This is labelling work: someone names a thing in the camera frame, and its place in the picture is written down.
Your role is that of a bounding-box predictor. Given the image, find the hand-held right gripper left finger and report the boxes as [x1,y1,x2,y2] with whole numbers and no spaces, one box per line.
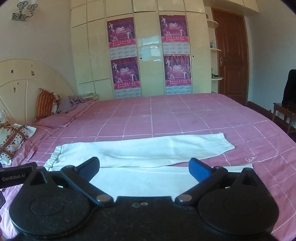
[23,157,114,207]

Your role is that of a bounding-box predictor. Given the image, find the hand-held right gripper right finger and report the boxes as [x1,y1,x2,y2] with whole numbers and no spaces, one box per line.
[175,158,272,206]

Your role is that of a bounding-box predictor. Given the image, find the white pants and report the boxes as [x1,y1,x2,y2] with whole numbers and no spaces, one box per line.
[43,133,254,197]

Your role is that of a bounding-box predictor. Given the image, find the white brown patterned pillow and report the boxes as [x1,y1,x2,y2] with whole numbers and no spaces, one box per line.
[0,110,37,165]

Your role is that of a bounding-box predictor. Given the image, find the pink pillow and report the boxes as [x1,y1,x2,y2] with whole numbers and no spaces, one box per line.
[32,101,94,128]

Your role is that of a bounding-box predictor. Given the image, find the grey crumpled cloth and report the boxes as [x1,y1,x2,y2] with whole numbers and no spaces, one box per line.
[57,95,88,114]

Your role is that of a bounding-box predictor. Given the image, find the pink checked bed sheet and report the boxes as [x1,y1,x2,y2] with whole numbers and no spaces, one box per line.
[0,93,296,233]

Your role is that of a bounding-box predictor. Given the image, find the stack of papers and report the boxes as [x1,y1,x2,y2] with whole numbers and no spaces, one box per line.
[80,93,100,101]

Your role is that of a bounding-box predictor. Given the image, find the orange patterned pillow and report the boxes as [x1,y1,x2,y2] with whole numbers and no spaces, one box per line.
[35,88,62,121]

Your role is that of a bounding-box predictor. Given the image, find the cream wooden headboard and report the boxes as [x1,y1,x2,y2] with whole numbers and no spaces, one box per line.
[0,58,77,126]

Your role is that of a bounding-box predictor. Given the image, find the wooden chair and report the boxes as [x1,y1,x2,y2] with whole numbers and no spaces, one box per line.
[273,102,296,135]

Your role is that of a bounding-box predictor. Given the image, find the dark cloth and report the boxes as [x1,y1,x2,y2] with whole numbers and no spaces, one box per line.
[281,69,296,107]

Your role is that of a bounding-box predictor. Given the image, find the brown wooden door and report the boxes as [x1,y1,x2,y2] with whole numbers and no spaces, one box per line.
[211,8,249,105]

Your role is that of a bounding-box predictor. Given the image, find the cream wardrobe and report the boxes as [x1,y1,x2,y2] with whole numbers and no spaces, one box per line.
[70,0,224,101]

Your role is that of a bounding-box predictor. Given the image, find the purple wall poster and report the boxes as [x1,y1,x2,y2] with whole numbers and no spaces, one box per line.
[159,15,190,55]
[107,17,137,58]
[163,54,192,94]
[110,57,142,98]

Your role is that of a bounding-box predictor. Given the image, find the metal wall lamp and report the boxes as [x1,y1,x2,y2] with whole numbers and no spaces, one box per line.
[11,1,39,21]

